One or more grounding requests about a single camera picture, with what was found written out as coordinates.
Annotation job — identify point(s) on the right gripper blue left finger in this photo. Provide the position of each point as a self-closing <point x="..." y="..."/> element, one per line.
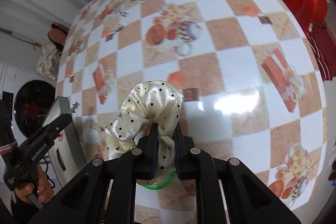
<point x="151" y="151"/>

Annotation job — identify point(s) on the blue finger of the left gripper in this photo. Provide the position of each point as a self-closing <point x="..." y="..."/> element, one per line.
<point x="61" y="122"/>

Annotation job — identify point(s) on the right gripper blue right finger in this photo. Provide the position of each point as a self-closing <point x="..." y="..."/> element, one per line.
<point x="180" y="153"/>

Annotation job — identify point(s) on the silver rhinestone hair clip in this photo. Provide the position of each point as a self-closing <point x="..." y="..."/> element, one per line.
<point x="74" y="108"/>

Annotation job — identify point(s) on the green plastic bangle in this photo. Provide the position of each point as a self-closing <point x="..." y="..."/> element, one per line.
<point x="161" y="183"/>

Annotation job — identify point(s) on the black beaded hair clip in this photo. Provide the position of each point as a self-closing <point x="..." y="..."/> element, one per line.
<point x="60" y="160"/>

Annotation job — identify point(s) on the person left hand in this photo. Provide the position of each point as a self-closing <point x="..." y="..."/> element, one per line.
<point x="44" y="190"/>

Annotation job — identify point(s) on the white grey shallow tray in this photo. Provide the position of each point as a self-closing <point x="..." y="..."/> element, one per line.
<point x="67" y="143"/>

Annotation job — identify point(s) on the white washing machine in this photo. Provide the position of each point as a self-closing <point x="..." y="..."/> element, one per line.
<point x="32" y="97"/>

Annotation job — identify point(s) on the cream cloth pile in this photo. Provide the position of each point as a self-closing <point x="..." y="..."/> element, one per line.
<point x="49" y="61"/>

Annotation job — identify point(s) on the brown black slippers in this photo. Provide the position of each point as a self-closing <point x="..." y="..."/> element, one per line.
<point x="58" y="34"/>

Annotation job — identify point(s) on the checkered patterned tablecloth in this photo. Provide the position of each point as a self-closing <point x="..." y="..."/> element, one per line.
<point x="251" y="84"/>

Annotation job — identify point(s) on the small silver charm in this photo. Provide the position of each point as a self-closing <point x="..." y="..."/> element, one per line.
<point x="117" y="29"/>

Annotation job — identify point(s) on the red plastic stool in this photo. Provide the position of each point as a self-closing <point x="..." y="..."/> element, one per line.
<point x="307" y="12"/>

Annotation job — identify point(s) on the black wrapped handle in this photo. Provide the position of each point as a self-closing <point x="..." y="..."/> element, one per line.
<point x="7" y="139"/>

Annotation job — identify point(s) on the silver keychain clasp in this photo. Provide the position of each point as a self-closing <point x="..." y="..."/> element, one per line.
<point x="120" y="9"/>

